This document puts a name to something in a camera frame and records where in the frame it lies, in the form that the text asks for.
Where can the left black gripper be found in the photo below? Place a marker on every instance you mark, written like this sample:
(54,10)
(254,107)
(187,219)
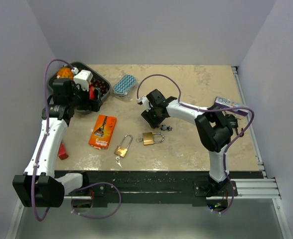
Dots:
(93,104)

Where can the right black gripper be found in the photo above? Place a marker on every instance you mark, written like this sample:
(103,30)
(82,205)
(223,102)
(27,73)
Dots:
(153,122)

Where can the long shackle brass padlock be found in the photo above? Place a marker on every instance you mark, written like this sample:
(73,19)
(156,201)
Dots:
(121,150)

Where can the small brass padlock with keys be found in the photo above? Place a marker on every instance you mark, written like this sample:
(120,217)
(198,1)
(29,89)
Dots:
(165,127)

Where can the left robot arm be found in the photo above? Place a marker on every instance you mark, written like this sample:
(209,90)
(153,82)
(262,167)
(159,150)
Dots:
(37,186)

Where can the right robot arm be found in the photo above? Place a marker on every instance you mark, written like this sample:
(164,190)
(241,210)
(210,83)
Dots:
(212,126)

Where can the dark grape bunch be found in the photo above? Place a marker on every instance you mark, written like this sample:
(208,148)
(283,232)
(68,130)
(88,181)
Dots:
(101,84)

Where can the short shackle brass padlock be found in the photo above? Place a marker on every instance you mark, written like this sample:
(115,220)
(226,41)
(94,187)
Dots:
(150,138)

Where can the orange flower ball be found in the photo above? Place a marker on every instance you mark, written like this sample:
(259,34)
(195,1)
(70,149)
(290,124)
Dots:
(65,72)

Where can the grey fruit tray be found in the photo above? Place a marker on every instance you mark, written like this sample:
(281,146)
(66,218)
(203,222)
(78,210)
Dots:
(82,66)

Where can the orange razor box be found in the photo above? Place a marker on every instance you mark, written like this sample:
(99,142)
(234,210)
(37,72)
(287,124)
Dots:
(102,132)

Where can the blue zigzag sponge pack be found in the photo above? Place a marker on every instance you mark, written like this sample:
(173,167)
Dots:
(124,86)

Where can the red small box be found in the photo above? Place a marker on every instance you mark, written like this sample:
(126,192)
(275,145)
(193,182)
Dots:
(62,154)

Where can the keys of long padlock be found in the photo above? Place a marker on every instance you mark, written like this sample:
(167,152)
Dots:
(118,160)

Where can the purple white box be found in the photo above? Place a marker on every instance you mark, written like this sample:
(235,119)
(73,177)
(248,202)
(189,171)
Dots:
(227,103)

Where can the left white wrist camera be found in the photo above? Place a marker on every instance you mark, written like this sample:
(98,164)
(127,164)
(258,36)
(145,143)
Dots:
(83,78)

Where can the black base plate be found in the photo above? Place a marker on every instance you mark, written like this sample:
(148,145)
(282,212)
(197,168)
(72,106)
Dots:
(148,187)

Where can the aluminium frame rail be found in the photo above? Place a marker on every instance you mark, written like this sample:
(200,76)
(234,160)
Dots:
(258,188)

